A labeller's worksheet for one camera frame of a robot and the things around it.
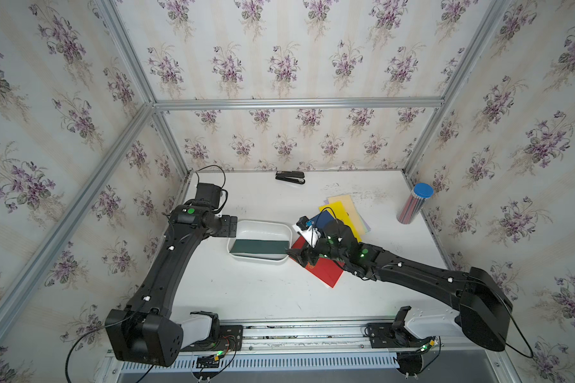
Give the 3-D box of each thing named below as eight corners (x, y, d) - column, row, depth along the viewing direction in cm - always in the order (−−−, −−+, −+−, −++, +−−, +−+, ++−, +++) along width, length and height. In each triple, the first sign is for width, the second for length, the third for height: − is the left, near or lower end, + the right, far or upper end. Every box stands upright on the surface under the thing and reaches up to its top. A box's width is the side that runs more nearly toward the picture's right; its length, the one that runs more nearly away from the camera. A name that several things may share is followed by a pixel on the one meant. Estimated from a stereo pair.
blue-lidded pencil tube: (398, 223, 103) (417, 195, 88) (394, 211, 107) (411, 183, 92) (415, 223, 103) (437, 195, 88) (410, 211, 107) (430, 183, 92)
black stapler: (275, 179, 120) (275, 173, 117) (278, 172, 123) (278, 166, 120) (304, 184, 118) (305, 178, 115) (306, 177, 121) (307, 172, 118)
